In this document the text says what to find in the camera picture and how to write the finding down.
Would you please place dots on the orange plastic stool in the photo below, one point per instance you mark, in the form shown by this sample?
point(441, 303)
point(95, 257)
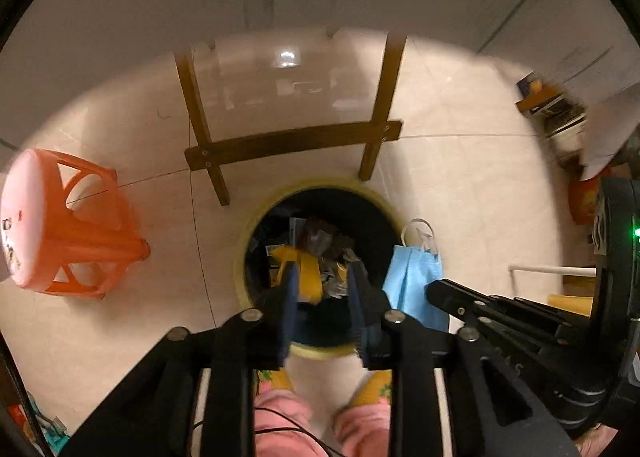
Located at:
point(585, 202)
point(75, 237)

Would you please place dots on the black yellow box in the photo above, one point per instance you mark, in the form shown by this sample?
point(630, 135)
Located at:
point(537, 87)

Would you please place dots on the yellow plastic stool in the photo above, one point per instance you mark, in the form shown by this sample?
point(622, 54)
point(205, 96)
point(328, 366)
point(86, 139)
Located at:
point(570, 303)

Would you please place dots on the person's leg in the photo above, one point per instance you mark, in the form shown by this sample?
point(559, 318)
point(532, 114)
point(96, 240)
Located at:
point(365, 432)
point(285, 429)

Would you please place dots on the blue face mask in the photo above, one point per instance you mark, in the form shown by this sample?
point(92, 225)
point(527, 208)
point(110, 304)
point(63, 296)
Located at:
point(412, 282)

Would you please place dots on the person's yellow slipper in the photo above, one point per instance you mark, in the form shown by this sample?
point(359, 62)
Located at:
point(275, 381)
point(375, 389)

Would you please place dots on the person's right yellow slipper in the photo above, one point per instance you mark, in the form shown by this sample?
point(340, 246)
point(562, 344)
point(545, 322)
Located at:
point(375, 389)

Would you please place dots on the person's left yellow slipper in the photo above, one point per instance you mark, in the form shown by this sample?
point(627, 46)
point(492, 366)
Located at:
point(275, 381)

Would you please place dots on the dark blue yellow-rimmed bin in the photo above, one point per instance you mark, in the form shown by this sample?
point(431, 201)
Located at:
point(360, 222)

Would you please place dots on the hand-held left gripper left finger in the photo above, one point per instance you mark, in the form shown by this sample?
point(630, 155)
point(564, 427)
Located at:
point(289, 307)

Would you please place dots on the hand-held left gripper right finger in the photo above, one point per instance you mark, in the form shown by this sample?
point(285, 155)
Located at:
point(357, 309)

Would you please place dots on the person's left leg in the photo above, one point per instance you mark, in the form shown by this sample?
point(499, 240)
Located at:
point(285, 429)

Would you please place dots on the person's right leg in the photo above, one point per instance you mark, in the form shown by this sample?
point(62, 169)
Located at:
point(365, 432)

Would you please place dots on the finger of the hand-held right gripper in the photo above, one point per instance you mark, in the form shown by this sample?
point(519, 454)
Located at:
point(465, 304)
point(545, 314)

